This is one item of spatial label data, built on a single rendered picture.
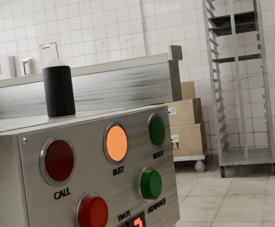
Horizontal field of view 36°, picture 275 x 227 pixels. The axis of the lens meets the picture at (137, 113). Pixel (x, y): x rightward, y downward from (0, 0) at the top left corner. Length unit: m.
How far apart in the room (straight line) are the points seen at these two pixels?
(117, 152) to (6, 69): 5.01
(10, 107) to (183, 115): 3.55
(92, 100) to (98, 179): 0.21
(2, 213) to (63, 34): 4.81
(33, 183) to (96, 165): 0.07
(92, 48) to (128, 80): 4.39
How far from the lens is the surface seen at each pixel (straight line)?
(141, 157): 0.43
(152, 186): 0.43
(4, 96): 0.68
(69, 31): 5.07
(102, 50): 4.87
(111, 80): 0.55
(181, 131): 4.13
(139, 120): 0.43
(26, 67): 5.26
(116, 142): 0.39
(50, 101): 0.48
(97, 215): 0.36
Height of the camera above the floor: 0.86
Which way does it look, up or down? 3 degrees down
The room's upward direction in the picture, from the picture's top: 7 degrees counter-clockwise
